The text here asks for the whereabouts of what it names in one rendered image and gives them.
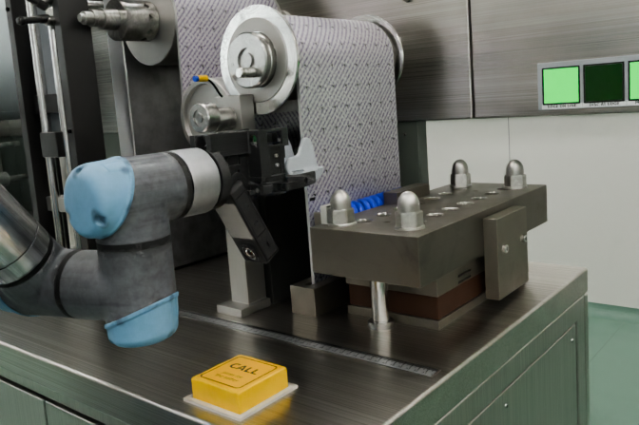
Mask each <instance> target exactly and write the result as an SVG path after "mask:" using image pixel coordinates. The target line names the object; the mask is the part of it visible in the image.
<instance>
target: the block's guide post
mask: <svg viewBox="0 0 639 425"><path fill-rule="evenodd" d="M370 290H371V305H372V317H371V318H370V319H368V327H369V328H370V329H372V330H376V331H384V330H389V329H392V328H393V327H394V326H395V320H394V319H393V318H391V317H390V315H389V300H388V283H383V282H376V281H370Z"/></svg>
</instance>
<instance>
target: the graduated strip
mask: <svg viewBox="0 0 639 425"><path fill-rule="evenodd" d="M179 316H180V317H184V318H188V319H195V320H199V321H203V322H207V323H211V324H215V325H219V326H222V327H226V328H230V329H234V330H238V331H242V332H245V333H249V334H254V335H258V336H262V337H266V338H272V339H276V340H280V341H284V342H288V343H292V344H296V345H299V346H303V347H308V348H312V349H316V350H320V351H323V352H327V353H331V354H335V355H339V356H343V357H349V358H353V359H357V360H362V361H366V362H370V363H374V364H377V365H381V366H385V367H389V368H393V369H397V370H400V371H404V372H408V373H412V374H416V375H421V376H425V377H433V376H435V375H436V374H437V373H438V372H440V371H441V370H440V369H436V368H432V367H428V366H424V365H419V364H415V363H412V362H407V361H403V360H399V359H395V358H390V357H384V356H380V355H375V354H371V353H367V352H362V351H359V350H355V349H351V348H346V347H342V346H338V345H335V344H330V343H326V342H322V341H317V340H313V339H310V338H302V337H298V336H294V335H290V334H285V333H282V332H278V331H273V330H269V329H265V328H261V327H257V326H253V325H249V324H245V323H240V322H236V321H233V320H228V319H221V318H217V317H212V316H209V315H205V314H201V313H196V312H192V311H188V310H184V309H180V308H179Z"/></svg>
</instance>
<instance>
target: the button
mask: <svg viewBox="0 0 639 425"><path fill-rule="evenodd" d="M191 382H192V392H193V397H194V398H196V399H198V400H201V401H204V402H206V403H209V404H212V405H215V406H217V407H220V408H223V409H225V410H227V411H230V412H233V413H236V414H238V415H241V414H242V413H244V412H246V411H247V410H249V409H251V408H253V407H254V406H256V405H258V404H260V403H261V402H263V401H265V400H266V399H268V398H269V397H271V396H273V395H275V394H277V393H278V392H280V391H282V390H283V389H285V388H287V387H288V381H287V370H286V368H285V367H283V366H280V365H277V364H273V363H270V362H266V361H263V360H259V359H255V358H252V357H247V356H243V355H238V356H236V357H233V358H231V359H229V360H227V361H225V362H223V363H221V364H219V365H217V366H215V367H213V368H211V369H209V370H207V371H205V372H202V373H200V374H198V375H196V376H194V377H193V378H191Z"/></svg>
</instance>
